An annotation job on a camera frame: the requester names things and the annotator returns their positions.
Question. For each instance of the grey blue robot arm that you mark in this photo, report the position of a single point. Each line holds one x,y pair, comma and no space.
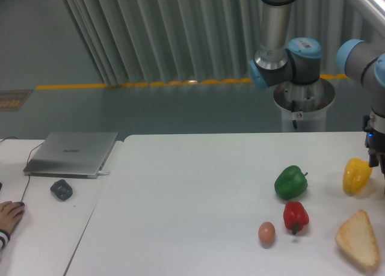
293,69

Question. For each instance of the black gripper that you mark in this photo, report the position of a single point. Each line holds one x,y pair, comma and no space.
374,140

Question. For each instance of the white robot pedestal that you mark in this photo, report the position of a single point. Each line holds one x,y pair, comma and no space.
304,107

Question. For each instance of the person's hand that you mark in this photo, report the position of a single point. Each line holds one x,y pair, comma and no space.
11,214

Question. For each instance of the brown egg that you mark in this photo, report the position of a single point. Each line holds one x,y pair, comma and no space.
266,233

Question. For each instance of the yellow bell pepper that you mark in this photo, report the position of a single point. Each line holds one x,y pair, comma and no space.
356,175

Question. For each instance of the red bell pepper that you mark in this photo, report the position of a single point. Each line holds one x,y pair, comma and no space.
295,217

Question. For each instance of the white usb dongle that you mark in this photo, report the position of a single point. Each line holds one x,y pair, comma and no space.
103,173

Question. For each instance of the striped sleeve forearm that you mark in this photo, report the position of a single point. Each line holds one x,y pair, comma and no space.
4,239

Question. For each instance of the grey pleated curtain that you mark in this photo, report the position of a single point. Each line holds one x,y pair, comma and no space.
135,41

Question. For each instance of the triangular toasted bread slice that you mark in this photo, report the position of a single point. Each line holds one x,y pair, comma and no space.
356,238

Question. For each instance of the small black gadget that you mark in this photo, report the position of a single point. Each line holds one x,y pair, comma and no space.
61,190

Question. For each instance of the silver closed laptop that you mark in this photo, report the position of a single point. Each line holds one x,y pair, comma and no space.
72,155

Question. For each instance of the green bell pepper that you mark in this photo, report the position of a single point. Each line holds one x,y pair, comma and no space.
290,183

